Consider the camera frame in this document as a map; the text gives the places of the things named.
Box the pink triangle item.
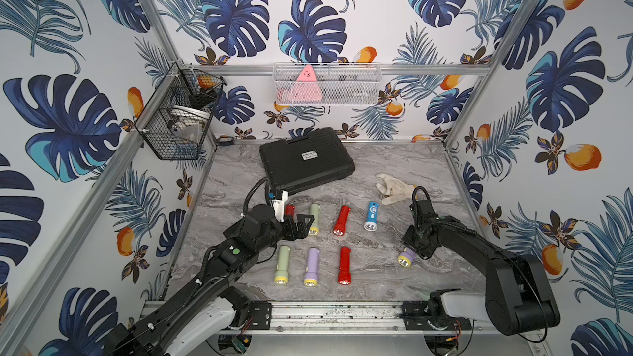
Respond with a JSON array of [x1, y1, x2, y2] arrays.
[[288, 64, 323, 103]]

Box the black wire basket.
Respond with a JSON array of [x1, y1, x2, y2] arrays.
[[135, 64, 227, 162]]

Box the purple flashlight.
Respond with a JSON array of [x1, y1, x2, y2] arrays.
[[397, 247, 416, 268], [303, 247, 321, 287]]

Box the green flashlight front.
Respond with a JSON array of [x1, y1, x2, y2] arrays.
[[274, 245, 291, 284]]

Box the purple flashlight front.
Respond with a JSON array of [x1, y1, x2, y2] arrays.
[[303, 247, 321, 287]]

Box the white work glove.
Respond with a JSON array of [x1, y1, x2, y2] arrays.
[[376, 173, 415, 206]]

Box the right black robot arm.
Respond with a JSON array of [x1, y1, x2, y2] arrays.
[[402, 186, 561, 336]]

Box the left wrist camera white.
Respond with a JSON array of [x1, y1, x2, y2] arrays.
[[271, 191, 288, 222]]

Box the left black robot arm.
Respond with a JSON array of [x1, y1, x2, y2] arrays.
[[103, 187, 315, 355]]

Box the red flashlight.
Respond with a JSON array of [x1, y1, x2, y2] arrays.
[[338, 247, 352, 285], [285, 204, 295, 217], [332, 205, 350, 237]]

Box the black plastic tool case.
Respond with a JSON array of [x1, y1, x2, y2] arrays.
[[260, 128, 355, 196]]

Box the dark tape roll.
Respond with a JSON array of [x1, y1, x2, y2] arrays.
[[218, 135, 235, 147]]

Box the clear wall shelf basket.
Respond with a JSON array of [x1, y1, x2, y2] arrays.
[[272, 63, 382, 106]]

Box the red flashlight front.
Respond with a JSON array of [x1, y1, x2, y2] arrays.
[[338, 247, 352, 285]]

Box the green flashlight back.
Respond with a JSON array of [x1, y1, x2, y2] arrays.
[[309, 204, 321, 236]]

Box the green flashlight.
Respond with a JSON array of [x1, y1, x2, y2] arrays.
[[274, 245, 291, 284], [309, 204, 321, 236]]

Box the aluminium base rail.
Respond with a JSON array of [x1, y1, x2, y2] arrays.
[[133, 300, 525, 337]]

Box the blue flashlight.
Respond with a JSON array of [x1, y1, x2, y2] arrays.
[[364, 202, 379, 232]]

